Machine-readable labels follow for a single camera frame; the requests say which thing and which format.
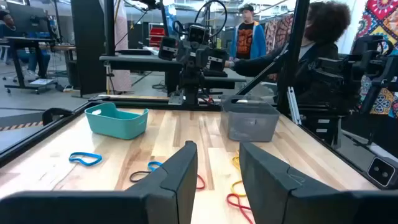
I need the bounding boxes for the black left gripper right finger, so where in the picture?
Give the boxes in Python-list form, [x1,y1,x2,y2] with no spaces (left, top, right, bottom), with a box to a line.
[239,142,398,224]

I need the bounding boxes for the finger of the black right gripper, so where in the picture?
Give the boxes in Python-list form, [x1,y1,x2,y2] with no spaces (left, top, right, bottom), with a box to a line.
[177,42,192,68]
[197,45,213,69]

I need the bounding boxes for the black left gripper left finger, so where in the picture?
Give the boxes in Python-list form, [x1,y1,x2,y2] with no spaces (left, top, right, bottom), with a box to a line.
[0,140,198,224]

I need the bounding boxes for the blue rubber band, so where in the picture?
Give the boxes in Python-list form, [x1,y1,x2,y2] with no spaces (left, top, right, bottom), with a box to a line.
[147,161,164,172]
[68,151,103,167]

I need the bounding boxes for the yellow rubber band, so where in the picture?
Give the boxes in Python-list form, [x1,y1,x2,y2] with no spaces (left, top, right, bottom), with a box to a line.
[231,154,241,172]
[230,180,248,198]

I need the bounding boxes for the red rubber band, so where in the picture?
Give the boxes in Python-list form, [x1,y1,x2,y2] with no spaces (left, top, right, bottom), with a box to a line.
[195,174,206,191]
[226,193,254,224]

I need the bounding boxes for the black rubber band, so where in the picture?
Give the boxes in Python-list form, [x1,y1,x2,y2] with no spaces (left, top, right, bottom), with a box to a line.
[129,170,152,184]

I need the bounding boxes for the red storage bins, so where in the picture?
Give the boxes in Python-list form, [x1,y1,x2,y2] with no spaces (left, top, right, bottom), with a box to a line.
[149,27,166,48]

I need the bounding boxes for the black workbench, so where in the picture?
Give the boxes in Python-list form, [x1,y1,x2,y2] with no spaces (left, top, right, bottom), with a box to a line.
[99,53,247,94]

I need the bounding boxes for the person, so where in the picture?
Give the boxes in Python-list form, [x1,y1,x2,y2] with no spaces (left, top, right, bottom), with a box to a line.
[224,1,352,108]
[0,11,51,80]
[229,3,267,62]

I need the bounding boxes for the white patterned curtain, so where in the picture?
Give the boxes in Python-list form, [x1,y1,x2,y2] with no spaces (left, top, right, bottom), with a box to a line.
[113,0,133,93]

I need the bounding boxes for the patterned garments rack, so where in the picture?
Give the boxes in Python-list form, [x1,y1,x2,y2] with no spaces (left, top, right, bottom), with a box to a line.
[264,14,295,54]

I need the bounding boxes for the black pillar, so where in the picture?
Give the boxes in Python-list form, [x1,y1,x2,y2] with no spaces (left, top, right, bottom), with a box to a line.
[70,0,107,98]

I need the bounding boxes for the grey translucent plastic basket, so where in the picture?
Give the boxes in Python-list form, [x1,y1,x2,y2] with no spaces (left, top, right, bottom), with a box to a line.
[220,94,281,143]

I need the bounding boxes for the teal plastic basket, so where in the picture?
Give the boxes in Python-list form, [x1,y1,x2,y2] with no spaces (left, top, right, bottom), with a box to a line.
[84,102,150,141]

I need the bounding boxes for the silver aluminium extrusion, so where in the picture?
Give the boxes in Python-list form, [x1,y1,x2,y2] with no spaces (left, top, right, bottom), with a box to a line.
[286,86,302,126]

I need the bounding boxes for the black clamp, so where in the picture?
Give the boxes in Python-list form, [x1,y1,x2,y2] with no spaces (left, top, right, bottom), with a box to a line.
[42,107,74,126]

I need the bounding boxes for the black desk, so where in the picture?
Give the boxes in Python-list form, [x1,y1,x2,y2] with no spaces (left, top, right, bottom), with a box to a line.
[4,36,57,95]

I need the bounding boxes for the black computer monitor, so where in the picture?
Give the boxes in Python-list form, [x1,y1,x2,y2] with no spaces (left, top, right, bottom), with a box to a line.
[6,2,50,34]

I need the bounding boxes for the colourful patterned cloth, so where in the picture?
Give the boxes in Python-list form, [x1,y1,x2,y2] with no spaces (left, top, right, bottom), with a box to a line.
[354,0,398,118]

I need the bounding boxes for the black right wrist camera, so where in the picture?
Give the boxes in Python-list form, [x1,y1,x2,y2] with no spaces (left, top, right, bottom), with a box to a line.
[187,24,210,45]

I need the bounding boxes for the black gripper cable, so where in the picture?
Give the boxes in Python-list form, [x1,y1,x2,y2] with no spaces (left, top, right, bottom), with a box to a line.
[194,0,228,39]

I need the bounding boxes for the small grey stereo camera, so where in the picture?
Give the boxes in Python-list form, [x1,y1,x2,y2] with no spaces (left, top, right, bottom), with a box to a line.
[366,156,397,188]

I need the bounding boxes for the black upright frame post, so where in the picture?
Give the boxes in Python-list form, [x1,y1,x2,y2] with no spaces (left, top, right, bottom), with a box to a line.
[275,0,311,114]

